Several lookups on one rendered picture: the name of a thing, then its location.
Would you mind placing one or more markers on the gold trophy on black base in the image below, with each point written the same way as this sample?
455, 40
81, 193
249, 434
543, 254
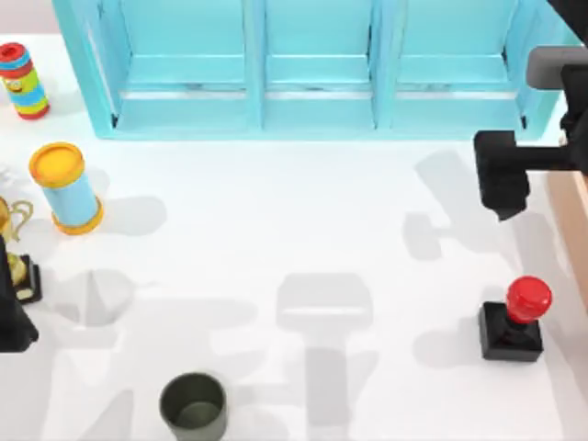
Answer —
18, 271

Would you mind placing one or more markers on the red and black stamp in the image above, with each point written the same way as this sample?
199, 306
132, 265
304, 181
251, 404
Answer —
527, 298

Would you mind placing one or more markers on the striped red-lidded can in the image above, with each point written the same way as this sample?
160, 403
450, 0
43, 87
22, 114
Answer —
24, 87

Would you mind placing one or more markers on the light blue rack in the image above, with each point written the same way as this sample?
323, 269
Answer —
317, 69

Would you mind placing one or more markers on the pale grey rounded box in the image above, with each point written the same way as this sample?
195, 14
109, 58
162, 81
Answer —
544, 69

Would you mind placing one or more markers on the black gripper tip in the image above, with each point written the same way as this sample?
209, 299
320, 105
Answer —
11, 317

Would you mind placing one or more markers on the blue can with yellow lid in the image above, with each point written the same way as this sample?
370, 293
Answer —
69, 193

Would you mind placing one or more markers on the salmon-coloured shallow box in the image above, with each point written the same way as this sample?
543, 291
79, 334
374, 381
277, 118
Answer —
572, 229

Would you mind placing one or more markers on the dark green cup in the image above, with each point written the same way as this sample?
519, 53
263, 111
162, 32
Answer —
193, 411

